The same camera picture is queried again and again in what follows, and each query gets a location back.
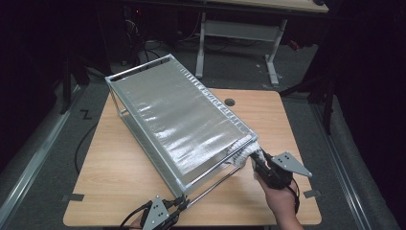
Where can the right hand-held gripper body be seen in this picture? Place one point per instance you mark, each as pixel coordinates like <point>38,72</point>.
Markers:
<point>277,172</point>

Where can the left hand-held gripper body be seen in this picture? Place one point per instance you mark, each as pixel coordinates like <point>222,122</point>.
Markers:
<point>158,214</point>

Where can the white grey striped cloth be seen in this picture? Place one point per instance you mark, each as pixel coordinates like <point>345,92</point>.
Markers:
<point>244,153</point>

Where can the metal rack with grey fabric shelves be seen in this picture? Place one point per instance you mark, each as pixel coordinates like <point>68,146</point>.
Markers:
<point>178,118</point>

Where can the person's left hand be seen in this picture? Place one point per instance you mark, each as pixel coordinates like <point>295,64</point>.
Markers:
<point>135,224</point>

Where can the person's right hand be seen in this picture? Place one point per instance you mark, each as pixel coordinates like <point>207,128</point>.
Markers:
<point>281,201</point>

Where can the grey tape piece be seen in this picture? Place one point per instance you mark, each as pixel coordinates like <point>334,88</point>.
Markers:
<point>312,193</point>
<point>75,197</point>

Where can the round grey table grommet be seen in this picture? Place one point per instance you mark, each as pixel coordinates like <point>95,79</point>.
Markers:
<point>230,102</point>

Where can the black metal stand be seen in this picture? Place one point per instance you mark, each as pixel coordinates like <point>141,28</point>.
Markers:
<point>328,108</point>
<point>66,89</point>

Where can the desk with white metal legs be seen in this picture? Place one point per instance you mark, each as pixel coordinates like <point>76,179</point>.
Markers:
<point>239,30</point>

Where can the dark computer tower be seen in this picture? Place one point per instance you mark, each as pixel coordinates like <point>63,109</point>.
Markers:
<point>134,35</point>

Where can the metal floor rail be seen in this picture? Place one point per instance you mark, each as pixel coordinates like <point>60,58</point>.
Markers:
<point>32,166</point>
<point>344,179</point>

